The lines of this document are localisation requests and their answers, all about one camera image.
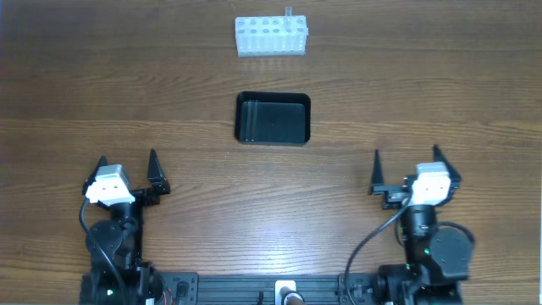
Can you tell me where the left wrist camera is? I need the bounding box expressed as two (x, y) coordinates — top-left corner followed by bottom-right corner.
(84, 164), (136, 208)

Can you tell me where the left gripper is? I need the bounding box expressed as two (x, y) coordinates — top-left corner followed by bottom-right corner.
(82, 147), (172, 208)

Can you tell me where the black tray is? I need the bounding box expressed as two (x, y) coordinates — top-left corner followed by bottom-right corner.
(234, 91), (312, 147)

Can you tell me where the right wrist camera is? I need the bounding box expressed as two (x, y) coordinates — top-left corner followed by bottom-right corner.
(408, 161), (453, 208)

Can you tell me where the mounting rail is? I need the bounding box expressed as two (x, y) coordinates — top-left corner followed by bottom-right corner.
(80, 270), (462, 305)

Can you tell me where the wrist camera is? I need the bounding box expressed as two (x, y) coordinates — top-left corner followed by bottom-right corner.
(84, 164), (136, 208)
(408, 161), (453, 208)

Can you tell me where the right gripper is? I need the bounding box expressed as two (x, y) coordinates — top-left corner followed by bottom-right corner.
(369, 143), (462, 210)

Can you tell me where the white test tube rack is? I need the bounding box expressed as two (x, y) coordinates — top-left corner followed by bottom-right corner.
(235, 14), (309, 58)

